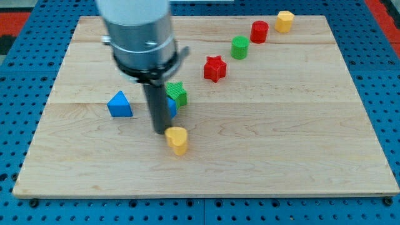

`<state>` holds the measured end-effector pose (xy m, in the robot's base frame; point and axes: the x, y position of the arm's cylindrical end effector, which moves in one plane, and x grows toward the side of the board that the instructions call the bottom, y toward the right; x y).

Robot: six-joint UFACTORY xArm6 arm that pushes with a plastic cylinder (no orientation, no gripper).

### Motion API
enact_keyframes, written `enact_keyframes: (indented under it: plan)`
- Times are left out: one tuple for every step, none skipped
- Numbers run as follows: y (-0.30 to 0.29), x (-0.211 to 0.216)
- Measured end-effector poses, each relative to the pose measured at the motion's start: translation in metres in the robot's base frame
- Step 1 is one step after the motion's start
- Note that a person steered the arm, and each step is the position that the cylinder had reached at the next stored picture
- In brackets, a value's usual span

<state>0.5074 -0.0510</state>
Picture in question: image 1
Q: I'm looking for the yellow heart block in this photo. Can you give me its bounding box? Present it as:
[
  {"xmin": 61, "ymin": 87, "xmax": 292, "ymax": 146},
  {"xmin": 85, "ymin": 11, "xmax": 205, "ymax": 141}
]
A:
[{"xmin": 164, "ymin": 127, "xmax": 188, "ymax": 156}]

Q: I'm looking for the blue cube block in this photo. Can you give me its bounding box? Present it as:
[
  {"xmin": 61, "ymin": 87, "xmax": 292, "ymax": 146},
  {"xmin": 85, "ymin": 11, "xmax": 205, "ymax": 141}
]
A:
[{"xmin": 167, "ymin": 97, "xmax": 177, "ymax": 119}]

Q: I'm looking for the red star block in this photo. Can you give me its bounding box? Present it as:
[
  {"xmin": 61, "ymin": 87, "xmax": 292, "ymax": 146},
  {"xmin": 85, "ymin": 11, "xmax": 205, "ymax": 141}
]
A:
[{"xmin": 203, "ymin": 56, "xmax": 227, "ymax": 83}]

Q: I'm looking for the blue triangle block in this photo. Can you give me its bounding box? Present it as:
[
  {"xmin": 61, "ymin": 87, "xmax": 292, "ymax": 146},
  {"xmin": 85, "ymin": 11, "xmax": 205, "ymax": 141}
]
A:
[{"xmin": 107, "ymin": 91, "xmax": 133, "ymax": 118}]

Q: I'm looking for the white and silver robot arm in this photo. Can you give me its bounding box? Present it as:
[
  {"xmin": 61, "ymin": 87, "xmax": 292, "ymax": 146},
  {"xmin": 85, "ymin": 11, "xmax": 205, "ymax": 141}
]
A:
[{"xmin": 96, "ymin": 0, "xmax": 189, "ymax": 86}]

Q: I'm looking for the green cylinder block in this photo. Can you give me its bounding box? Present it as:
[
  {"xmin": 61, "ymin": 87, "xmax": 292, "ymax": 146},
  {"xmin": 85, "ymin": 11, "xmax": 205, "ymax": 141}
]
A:
[{"xmin": 231, "ymin": 36, "xmax": 249, "ymax": 60}]

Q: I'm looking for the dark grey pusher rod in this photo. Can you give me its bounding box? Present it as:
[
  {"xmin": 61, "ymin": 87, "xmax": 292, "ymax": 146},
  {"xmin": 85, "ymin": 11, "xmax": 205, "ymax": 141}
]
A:
[{"xmin": 143, "ymin": 84, "xmax": 172, "ymax": 134}]

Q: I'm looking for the green star block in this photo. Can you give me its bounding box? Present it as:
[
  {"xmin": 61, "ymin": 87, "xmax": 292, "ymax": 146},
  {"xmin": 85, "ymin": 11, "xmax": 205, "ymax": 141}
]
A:
[{"xmin": 166, "ymin": 81, "xmax": 188, "ymax": 109}]

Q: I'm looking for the yellow hexagon block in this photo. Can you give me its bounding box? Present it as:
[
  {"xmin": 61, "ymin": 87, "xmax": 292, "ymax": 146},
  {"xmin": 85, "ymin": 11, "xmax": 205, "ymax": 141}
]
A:
[{"xmin": 274, "ymin": 11, "xmax": 294, "ymax": 33}]

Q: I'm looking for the light wooden board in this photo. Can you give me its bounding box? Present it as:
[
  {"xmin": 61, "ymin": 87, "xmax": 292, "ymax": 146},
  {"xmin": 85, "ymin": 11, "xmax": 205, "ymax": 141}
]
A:
[{"xmin": 13, "ymin": 16, "xmax": 399, "ymax": 199}]

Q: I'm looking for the red cylinder block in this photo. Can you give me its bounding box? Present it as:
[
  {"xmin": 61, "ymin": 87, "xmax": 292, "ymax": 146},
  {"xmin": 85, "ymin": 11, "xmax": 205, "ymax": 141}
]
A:
[{"xmin": 250, "ymin": 21, "xmax": 269, "ymax": 44}]

